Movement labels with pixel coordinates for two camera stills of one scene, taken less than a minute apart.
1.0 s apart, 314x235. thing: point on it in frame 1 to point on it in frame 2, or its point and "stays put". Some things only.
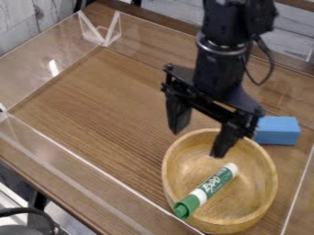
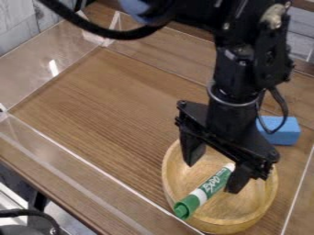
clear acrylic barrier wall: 76,185 stays put
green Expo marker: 183,207 stays put
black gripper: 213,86 to 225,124
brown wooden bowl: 245,199 stays put
